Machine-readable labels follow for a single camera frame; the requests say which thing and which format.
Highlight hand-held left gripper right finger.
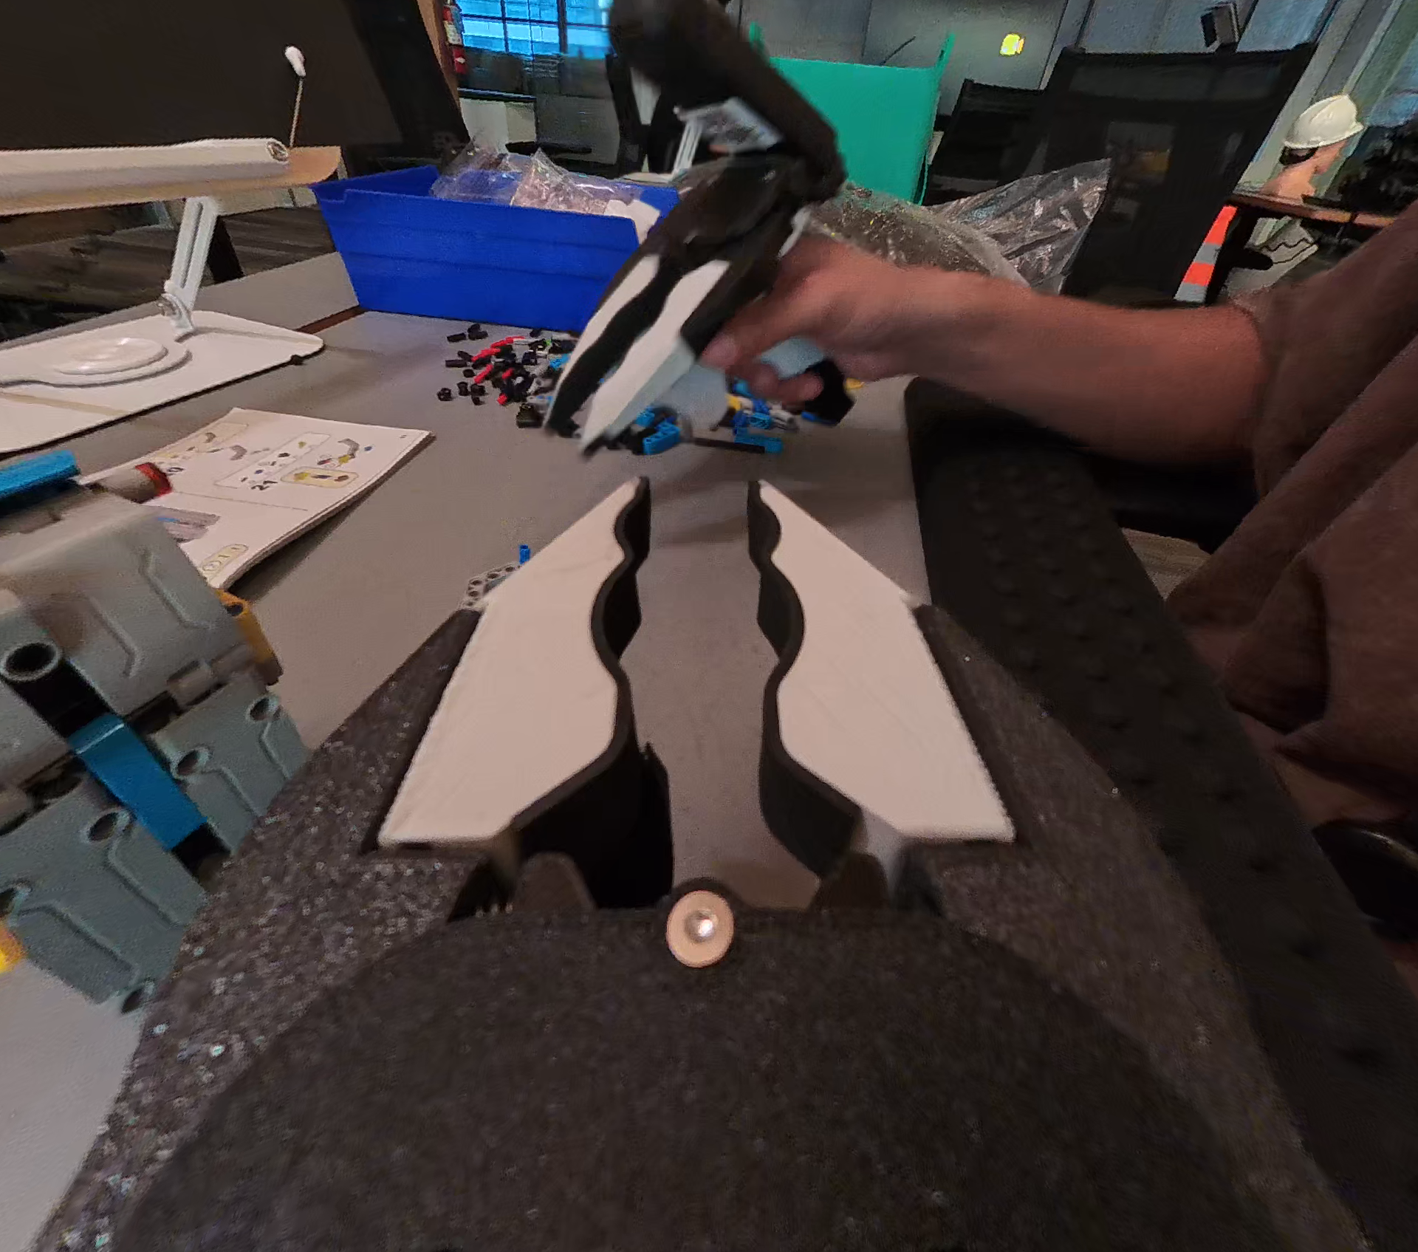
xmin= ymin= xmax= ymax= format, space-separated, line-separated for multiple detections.
xmin=747 ymin=480 xmax=1018 ymax=909

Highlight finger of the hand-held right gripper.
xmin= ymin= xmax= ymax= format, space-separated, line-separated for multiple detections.
xmin=542 ymin=255 xmax=669 ymax=441
xmin=579 ymin=261 xmax=735 ymax=453

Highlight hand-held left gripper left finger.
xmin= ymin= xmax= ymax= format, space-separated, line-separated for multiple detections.
xmin=377 ymin=477 xmax=675 ymax=909

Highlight pile of small brick pieces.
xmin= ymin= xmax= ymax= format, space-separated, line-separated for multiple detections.
xmin=437 ymin=322 xmax=855 ymax=456

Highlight blue grey brick robot model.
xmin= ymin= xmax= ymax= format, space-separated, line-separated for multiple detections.
xmin=0 ymin=449 xmax=312 ymax=1010

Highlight person's right forearm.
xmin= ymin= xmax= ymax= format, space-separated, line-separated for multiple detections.
xmin=886 ymin=272 xmax=1276 ymax=467

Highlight grey desk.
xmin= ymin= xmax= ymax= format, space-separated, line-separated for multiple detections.
xmin=0 ymin=252 xmax=932 ymax=1252

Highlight person's right hand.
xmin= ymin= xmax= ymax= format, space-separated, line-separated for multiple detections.
xmin=703 ymin=236 xmax=945 ymax=384

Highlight teal plastic folder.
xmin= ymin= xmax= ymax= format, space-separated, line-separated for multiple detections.
xmin=747 ymin=22 xmax=957 ymax=207

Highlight clear bags in bin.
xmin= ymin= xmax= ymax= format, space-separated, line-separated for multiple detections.
xmin=425 ymin=145 xmax=666 ymax=217

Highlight blue plastic bin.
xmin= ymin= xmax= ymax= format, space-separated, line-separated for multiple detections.
xmin=310 ymin=164 xmax=679 ymax=337

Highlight black perforated foam mat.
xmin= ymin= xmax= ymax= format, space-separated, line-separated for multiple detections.
xmin=905 ymin=377 xmax=1418 ymax=1252

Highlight whiteboard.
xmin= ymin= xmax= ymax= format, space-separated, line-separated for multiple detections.
xmin=864 ymin=0 xmax=1072 ymax=93

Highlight open instruction booklet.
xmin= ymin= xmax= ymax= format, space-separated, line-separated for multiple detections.
xmin=83 ymin=408 xmax=434 ymax=591

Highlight clear plastic bag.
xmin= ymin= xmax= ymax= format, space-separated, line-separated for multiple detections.
xmin=820 ymin=161 xmax=1112 ymax=295

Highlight black mesh chair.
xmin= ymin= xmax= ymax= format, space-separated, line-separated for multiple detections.
xmin=1041 ymin=43 xmax=1316 ymax=301

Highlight brown shirt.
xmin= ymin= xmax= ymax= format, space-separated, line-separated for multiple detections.
xmin=1162 ymin=199 xmax=1418 ymax=943

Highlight white folding book stand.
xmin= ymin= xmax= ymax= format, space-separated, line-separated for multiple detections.
xmin=0 ymin=44 xmax=325 ymax=456

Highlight orange traffic cone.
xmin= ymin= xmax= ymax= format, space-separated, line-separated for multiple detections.
xmin=1174 ymin=205 xmax=1239 ymax=303

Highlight tan mannequin bust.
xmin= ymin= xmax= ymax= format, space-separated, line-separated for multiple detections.
xmin=1263 ymin=145 xmax=1347 ymax=204

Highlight white hard hat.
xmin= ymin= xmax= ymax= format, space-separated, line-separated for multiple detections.
xmin=1281 ymin=95 xmax=1366 ymax=154

